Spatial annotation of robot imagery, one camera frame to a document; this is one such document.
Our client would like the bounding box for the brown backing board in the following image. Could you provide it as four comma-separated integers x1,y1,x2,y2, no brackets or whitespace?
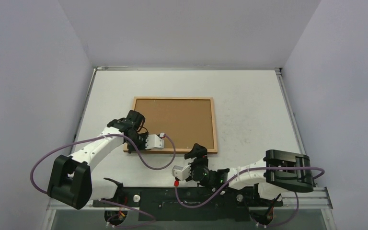
134,98,215,150

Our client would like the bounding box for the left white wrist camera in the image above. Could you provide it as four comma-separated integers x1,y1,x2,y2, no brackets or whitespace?
145,132,165,150

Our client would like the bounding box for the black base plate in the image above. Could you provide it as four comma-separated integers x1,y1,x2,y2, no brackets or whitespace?
93,187,283,222

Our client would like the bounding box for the wooden picture frame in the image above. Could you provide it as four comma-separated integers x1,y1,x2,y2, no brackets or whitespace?
123,96,219,155

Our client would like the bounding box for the aluminium rail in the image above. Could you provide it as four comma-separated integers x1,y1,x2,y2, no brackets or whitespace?
47,187,334,210

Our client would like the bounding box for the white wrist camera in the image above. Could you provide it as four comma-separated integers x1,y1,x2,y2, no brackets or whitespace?
172,164,192,187
145,132,165,150

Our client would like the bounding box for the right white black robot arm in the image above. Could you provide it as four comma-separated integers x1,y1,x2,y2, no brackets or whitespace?
172,143,314,206

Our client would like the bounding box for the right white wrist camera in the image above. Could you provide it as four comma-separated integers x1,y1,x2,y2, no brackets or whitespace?
172,164,192,187

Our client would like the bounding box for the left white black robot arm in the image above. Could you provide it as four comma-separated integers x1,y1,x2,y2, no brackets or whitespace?
47,110,146,209

